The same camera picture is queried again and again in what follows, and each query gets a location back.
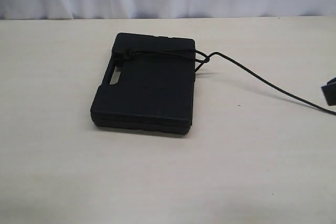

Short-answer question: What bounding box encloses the black plastic carry case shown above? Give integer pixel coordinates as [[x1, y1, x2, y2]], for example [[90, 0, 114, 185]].
[[90, 33, 195, 135]]

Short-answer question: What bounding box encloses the black cord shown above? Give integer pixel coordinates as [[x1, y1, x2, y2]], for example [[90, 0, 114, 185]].
[[115, 47, 336, 116]]

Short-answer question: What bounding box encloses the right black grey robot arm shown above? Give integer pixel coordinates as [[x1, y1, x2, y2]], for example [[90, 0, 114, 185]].
[[321, 78, 336, 106]]

